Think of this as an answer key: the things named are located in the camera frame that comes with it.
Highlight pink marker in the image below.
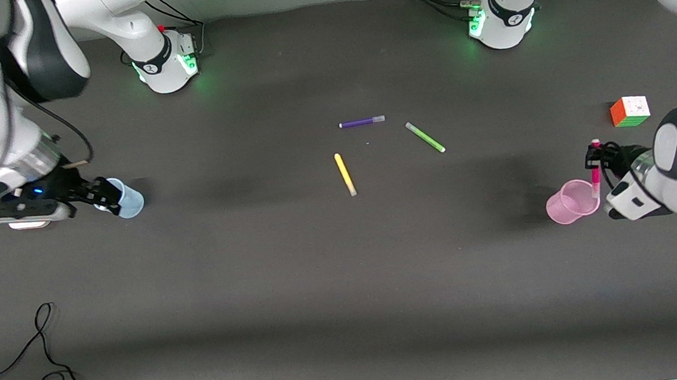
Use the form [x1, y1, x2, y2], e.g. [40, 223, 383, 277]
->
[586, 138, 607, 200]

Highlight translucent blue cup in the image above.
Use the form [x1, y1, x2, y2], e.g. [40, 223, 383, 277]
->
[102, 175, 146, 222]

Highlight white plastic stand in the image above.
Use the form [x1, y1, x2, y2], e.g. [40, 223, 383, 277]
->
[8, 217, 55, 232]

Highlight translucent pink cup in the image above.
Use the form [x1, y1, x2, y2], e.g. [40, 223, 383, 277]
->
[543, 177, 603, 227]

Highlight multicolour puzzle cube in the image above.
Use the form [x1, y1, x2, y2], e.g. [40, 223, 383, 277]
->
[609, 94, 652, 130]

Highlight green marker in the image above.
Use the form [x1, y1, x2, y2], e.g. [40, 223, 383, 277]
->
[404, 118, 447, 157]

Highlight purple marker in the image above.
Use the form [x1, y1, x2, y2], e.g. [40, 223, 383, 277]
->
[338, 115, 387, 130]

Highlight yellow marker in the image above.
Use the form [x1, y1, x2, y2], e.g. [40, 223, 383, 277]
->
[333, 151, 358, 199]

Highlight black right arm base cables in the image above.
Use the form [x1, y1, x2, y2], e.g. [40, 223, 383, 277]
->
[115, 0, 210, 67]

